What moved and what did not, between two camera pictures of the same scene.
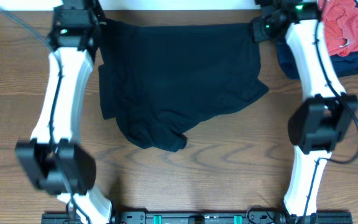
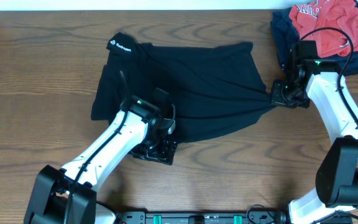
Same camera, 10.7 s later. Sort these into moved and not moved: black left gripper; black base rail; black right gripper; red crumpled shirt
Moved: black right gripper; black left gripper
Not moved: black base rail; red crumpled shirt
